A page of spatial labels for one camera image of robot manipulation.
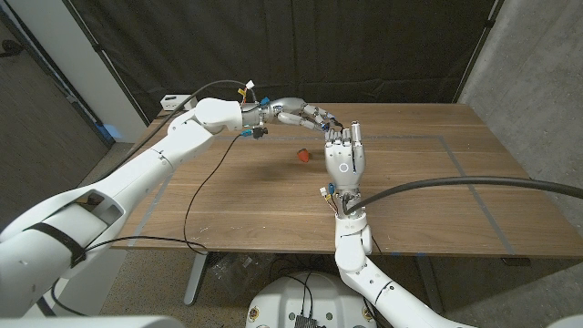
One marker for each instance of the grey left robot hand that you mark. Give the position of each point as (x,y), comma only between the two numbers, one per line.
(287,107)

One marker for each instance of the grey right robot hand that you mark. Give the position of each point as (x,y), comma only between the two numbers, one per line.
(344,159)

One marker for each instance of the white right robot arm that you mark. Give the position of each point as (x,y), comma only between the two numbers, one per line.
(350,250)

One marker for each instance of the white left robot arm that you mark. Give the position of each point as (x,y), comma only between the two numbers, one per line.
(91,218)

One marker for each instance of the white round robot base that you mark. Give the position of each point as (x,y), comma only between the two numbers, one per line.
(282,300)

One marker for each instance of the red ball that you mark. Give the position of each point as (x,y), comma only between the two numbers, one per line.
(303,156)

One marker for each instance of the black backdrop curtain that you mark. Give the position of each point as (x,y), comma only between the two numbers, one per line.
(273,45)

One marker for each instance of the white power box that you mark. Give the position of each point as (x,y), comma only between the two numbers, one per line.
(173,102)

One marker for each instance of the grey table leg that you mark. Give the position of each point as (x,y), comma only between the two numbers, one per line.
(428,282)
(196,278)

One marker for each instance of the clear plastic bag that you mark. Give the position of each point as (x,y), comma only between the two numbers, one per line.
(237,273)

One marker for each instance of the black finned electronics module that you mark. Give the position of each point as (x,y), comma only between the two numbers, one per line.
(306,321)

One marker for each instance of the black backdrop stand pole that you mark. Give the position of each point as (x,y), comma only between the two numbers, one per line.
(96,46)
(490,23)

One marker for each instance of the white robot torso edge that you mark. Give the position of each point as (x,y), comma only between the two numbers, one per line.
(91,322)

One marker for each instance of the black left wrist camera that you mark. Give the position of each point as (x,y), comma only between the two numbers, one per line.
(260,132)

